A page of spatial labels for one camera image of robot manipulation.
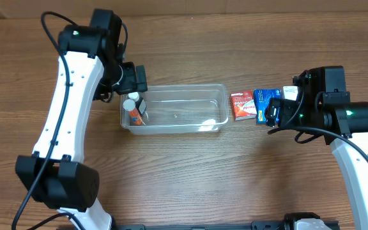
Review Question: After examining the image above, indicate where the blue VapoDrops box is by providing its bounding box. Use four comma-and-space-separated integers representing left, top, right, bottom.
253, 88, 281, 125

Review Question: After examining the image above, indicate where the clear plastic container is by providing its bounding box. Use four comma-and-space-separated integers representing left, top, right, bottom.
120, 84, 229, 135

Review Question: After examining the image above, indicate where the white plaster box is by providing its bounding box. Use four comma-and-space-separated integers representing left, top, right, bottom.
282, 86, 299, 101

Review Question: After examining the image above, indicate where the dark brown bottle white cap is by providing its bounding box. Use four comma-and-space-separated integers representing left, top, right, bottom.
128, 92, 146, 116

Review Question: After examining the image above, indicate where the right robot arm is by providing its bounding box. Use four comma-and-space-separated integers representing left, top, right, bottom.
264, 66, 368, 229

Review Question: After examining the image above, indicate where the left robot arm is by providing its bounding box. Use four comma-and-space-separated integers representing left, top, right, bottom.
15, 9, 148, 229

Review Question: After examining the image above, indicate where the red Panadol box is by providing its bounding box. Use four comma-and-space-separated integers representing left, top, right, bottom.
231, 90, 257, 121

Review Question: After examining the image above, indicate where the orange tablet tube white cap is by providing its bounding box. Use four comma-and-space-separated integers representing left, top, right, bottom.
123, 99, 143, 125

